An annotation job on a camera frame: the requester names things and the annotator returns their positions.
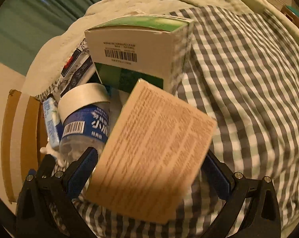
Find brown cardboard box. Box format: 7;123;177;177
1;89;49;202

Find white patterned packet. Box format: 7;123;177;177
61;38;96;97

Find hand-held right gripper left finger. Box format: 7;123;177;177
15;147;99;238

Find grey checkered bed sheet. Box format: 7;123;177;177
35;6;299;238

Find green curtain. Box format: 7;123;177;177
0;0;125;70

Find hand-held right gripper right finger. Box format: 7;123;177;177
202;151;281;238

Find wooden furniture piece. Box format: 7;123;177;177
281;5;299;30

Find small blue and white packet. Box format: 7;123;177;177
42;97;64;152

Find clear bottle with blue label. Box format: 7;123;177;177
58;83;111;165

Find green and white carton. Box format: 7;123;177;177
84;15;195;96

